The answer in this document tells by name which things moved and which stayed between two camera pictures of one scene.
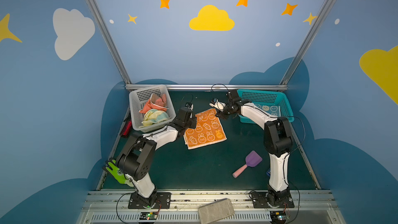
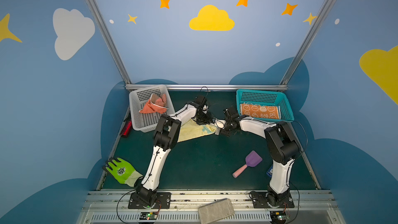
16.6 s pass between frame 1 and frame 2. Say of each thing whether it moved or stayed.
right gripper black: moved
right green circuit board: stayed
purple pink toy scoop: stayed
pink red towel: stayed
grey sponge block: stayed
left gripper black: moved
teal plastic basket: stayed
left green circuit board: stayed
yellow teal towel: moved
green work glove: stayed
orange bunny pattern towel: moved
